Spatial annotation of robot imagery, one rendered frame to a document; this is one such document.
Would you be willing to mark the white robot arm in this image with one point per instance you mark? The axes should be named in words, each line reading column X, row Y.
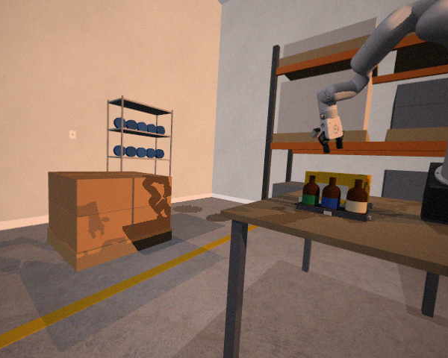
column 431, row 26

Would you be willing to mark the brown glass bottle with cream label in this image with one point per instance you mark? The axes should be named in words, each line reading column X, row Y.
column 356, row 199

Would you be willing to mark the brown bottle with green label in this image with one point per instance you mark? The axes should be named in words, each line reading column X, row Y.
column 311, row 192

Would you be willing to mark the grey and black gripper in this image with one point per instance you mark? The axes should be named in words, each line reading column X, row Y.
column 331, row 128

